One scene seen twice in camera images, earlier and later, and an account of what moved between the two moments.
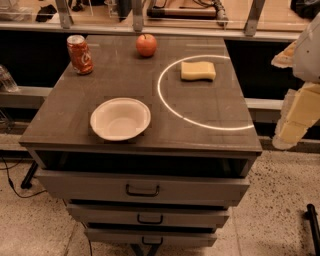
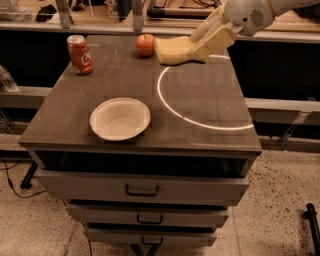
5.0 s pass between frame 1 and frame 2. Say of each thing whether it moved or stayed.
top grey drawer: stayed
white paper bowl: stayed
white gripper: moved
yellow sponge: moved
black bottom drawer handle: stayed
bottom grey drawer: stayed
